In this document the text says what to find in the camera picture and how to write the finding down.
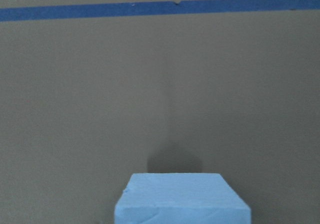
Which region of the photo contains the light blue foam block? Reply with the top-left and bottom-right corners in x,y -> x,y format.
114,173 -> 252,224

